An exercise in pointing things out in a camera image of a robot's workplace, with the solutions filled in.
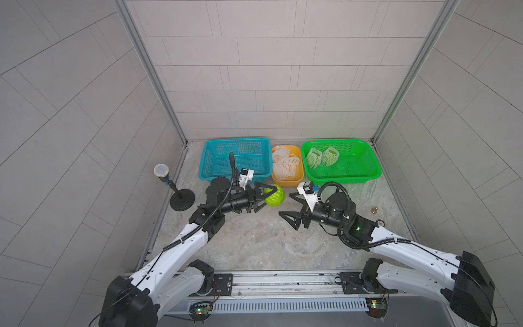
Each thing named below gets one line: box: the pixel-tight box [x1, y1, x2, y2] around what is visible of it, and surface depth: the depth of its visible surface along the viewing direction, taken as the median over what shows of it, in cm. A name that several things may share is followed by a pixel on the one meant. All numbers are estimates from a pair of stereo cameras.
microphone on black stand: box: [153, 163, 196, 212], surface depth 84 cm
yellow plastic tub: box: [271, 145, 305, 187], surface depth 103 cm
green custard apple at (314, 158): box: [306, 148, 323, 169], surface depth 103 cm
